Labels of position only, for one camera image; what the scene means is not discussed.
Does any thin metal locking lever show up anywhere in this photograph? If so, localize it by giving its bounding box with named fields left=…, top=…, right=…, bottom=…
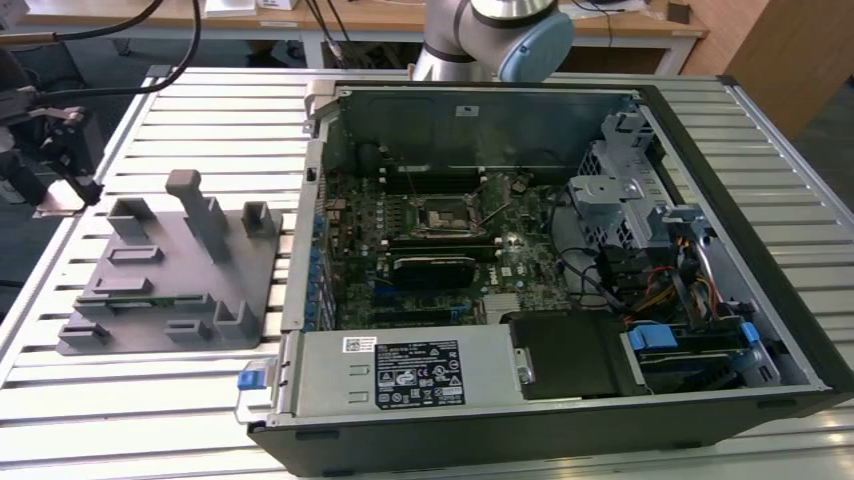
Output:
left=397, top=149, right=423, bottom=201
left=480, top=191, right=523, bottom=226

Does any silver chipset heatsink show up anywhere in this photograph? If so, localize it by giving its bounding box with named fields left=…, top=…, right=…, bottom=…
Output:
left=480, top=293, right=523, bottom=321

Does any silver CPU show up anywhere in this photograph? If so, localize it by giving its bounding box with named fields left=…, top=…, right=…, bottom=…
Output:
left=32, top=180, right=86, bottom=217

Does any hard disk in blue carrier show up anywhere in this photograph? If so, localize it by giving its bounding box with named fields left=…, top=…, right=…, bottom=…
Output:
left=625, top=322, right=748, bottom=392

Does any metal socket cover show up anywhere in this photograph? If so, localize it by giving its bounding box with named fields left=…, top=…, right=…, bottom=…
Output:
left=473, top=174, right=513, bottom=225

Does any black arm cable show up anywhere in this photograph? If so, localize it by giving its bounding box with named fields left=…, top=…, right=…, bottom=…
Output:
left=36, top=0, right=202, bottom=99

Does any wooden desk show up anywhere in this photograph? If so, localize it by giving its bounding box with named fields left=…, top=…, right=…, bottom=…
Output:
left=0, top=0, right=712, bottom=76

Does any green RAM stick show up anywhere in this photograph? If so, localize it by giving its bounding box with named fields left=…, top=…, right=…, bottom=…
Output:
left=104, top=296, right=205, bottom=308

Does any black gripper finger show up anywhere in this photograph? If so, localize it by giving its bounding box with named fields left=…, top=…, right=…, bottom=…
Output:
left=38, top=122, right=105, bottom=207
left=0, top=152, right=53, bottom=207

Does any black PC case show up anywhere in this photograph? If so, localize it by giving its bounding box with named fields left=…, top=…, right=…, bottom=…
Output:
left=233, top=74, right=854, bottom=479

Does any green motherboard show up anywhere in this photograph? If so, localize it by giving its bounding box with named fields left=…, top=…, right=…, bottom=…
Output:
left=318, top=167, right=583, bottom=332

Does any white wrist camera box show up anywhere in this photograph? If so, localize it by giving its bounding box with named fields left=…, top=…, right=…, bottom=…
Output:
left=0, top=85, right=40, bottom=127

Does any CPU socket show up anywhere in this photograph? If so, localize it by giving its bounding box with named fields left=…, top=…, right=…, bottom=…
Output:
left=412, top=193, right=483, bottom=237

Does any grey parts rack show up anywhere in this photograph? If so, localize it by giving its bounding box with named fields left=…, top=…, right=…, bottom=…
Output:
left=54, top=168, right=285, bottom=357

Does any yellow red wire bundle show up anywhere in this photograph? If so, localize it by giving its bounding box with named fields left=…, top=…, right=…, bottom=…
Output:
left=625, top=237, right=725, bottom=321

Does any silver metal drive cage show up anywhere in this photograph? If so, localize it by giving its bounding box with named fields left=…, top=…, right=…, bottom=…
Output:
left=565, top=110, right=708, bottom=251

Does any black graphics card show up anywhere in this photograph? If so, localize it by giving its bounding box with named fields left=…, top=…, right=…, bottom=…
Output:
left=389, top=253, right=480, bottom=290

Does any silver power supply unit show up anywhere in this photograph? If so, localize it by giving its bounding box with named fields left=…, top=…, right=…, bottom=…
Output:
left=265, top=327, right=535, bottom=419

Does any black RAM slot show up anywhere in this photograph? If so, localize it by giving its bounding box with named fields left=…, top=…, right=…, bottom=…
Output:
left=390, top=245, right=499, bottom=254
left=392, top=250, right=500, bottom=259
left=378, top=178, right=487, bottom=188
left=378, top=184, right=487, bottom=195
left=389, top=236, right=496, bottom=244
left=389, top=240, right=497, bottom=248
left=378, top=167, right=485, bottom=176
left=378, top=172, right=485, bottom=182

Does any wooden cabinet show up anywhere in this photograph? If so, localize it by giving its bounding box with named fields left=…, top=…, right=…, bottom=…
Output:
left=679, top=0, right=854, bottom=139

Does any dark flat cable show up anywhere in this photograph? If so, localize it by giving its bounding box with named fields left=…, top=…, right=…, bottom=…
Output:
left=668, top=234, right=709, bottom=332

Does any black expansion slot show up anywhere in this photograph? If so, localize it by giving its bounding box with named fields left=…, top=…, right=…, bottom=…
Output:
left=369, top=308, right=469, bottom=325

